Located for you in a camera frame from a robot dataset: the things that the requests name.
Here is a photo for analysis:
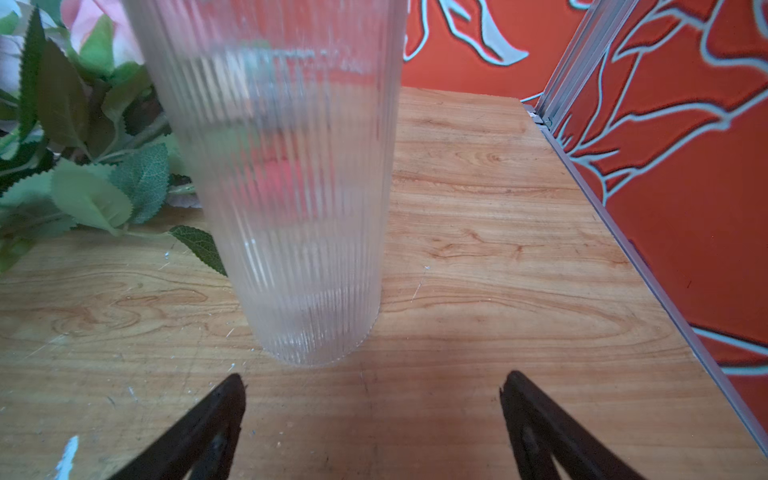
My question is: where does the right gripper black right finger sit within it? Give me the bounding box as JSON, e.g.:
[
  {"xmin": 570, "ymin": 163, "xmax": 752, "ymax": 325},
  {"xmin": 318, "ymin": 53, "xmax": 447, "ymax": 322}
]
[{"xmin": 499, "ymin": 370, "xmax": 642, "ymax": 479}]

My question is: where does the pile of artificial flowers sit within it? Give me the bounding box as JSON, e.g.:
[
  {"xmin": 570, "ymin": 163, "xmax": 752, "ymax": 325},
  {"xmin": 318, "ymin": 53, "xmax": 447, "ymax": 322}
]
[{"xmin": 1, "ymin": 1, "xmax": 198, "ymax": 270}]

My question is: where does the clear ribbed glass vase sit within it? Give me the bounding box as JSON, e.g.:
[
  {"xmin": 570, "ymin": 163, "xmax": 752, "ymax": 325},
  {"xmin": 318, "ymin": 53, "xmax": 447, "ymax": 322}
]
[{"xmin": 124, "ymin": 1, "xmax": 407, "ymax": 366}]

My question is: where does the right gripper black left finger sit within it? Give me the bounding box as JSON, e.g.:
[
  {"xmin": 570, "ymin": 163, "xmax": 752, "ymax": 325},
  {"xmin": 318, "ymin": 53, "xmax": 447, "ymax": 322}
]
[{"xmin": 112, "ymin": 374, "xmax": 246, "ymax": 479}]

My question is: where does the aluminium frame post right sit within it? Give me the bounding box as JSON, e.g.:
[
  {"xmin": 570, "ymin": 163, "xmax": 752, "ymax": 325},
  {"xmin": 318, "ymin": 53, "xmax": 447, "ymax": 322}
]
[{"xmin": 534, "ymin": 0, "xmax": 638, "ymax": 132}]

